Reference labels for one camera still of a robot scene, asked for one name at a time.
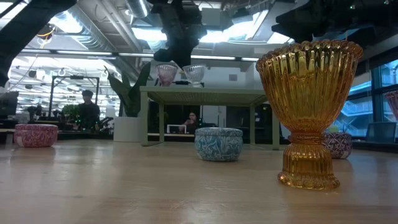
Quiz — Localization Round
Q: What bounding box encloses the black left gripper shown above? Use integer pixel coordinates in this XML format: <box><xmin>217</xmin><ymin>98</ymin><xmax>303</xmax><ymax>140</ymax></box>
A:
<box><xmin>152</xmin><ymin>0</ymin><xmax>208</xmax><ymax>68</ymax></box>

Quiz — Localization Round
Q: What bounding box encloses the clear ribbed glass candle holder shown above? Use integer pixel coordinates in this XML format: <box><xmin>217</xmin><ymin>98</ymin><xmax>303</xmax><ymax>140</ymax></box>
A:
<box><xmin>182</xmin><ymin>63</ymin><xmax>206</xmax><ymax>88</ymax></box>

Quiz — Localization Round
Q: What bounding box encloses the amber ribbed glass candle holder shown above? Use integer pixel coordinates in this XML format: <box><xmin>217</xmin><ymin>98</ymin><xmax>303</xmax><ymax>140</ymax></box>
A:
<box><xmin>256</xmin><ymin>39</ymin><xmax>364</xmax><ymax>191</ymax></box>

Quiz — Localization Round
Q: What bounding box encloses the light blue patterned candle tin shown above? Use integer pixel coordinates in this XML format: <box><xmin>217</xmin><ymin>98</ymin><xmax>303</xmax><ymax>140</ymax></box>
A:
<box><xmin>194</xmin><ymin>127</ymin><xmax>244</xmax><ymax>162</ymax></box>

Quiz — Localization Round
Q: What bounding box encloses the purple patterned candle tin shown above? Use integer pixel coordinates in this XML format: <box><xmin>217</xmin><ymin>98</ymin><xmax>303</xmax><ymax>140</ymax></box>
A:
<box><xmin>322</xmin><ymin>132</ymin><xmax>353</xmax><ymax>160</ymax></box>

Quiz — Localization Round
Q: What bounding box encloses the red patterned candle tin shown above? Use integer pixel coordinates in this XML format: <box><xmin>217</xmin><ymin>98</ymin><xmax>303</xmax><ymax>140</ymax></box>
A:
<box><xmin>14</xmin><ymin>123</ymin><xmax>59</xmax><ymax>148</ymax></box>

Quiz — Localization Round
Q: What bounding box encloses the green perforated metal shelf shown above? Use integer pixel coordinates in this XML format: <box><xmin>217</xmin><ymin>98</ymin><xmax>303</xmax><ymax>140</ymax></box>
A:
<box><xmin>139</xmin><ymin>86</ymin><xmax>280</xmax><ymax>151</ymax></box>

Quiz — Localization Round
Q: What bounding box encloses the person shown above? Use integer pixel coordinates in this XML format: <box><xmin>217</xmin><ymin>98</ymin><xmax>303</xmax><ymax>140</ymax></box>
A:
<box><xmin>183</xmin><ymin>111</ymin><xmax>200</xmax><ymax>134</ymax></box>
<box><xmin>77</xmin><ymin>90</ymin><xmax>101</xmax><ymax>131</ymax></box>

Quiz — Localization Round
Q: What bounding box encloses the white framed screen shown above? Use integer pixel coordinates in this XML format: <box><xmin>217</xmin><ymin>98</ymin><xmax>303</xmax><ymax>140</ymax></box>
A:
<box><xmin>167</xmin><ymin>124</ymin><xmax>187</xmax><ymax>135</ymax></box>

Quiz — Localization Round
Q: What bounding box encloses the snake plant in white pot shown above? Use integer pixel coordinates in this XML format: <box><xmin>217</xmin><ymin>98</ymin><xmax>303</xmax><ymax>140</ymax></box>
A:
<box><xmin>104</xmin><ymin>62</ymin><xmax>152</xmax><ymax>143</ymax></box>

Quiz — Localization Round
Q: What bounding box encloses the long ceiling light strip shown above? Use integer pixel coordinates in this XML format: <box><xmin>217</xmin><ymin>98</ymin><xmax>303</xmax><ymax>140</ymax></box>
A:
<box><xmin>21</xmin><ymin>49</ymin><xmax>261</xmax><ymax>62</ymax></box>

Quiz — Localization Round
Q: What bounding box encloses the small green bushy plant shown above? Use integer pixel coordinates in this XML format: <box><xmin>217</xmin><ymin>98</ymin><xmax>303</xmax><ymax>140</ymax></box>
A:
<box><xmin>61</xmin><ymin>104</ymin><xmax>80</xmax><ymax>121</ymax></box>

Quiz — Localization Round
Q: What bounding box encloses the round black ceiling device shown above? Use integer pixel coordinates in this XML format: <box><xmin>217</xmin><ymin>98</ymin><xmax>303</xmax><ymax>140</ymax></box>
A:
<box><xmin>36</xmin><ymin>24</ymin><xmax>57</xmax><ymax>41</ymax></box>

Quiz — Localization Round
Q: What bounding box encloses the grey chair back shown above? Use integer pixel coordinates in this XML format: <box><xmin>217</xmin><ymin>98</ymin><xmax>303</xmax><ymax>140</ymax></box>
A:
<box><xmin>366</xmin><ymin>121</ymin><xmax>398</xmax><ymax>144</ymax></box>

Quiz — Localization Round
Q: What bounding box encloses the black monitor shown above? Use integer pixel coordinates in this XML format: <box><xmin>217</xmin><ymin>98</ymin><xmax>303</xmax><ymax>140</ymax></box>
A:
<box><xmin>0</xmin><ymin>91</ymin><xmax>19</xmax><ymax>118</ymax></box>

